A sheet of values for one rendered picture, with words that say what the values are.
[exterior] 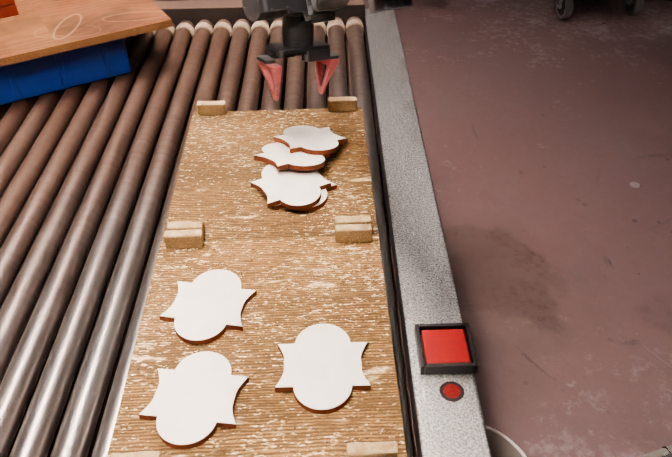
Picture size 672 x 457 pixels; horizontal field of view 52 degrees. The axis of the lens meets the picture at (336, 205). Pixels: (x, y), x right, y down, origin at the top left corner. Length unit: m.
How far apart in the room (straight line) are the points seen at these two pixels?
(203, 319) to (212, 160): 0.41
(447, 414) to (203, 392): 0.31
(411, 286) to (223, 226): 0.32
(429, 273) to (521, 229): 1.59
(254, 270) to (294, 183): 0.20
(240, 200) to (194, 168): 0.14
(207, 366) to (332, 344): 0.17
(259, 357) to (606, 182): 2.24
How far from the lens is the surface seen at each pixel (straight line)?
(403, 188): 1.25
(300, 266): 1.06
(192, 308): 1.01
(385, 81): 1.60
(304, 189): 1.18
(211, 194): 1.23
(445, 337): 0.98
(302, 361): 0.92
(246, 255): 1.09
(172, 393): 0.92
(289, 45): 1.28
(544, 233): 2.67
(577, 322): 2.37
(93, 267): 1.16
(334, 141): 1.29
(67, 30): 1.67
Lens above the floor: 1.66
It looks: 38 degrees down
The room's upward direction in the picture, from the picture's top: 1 degrees counter-clockwise
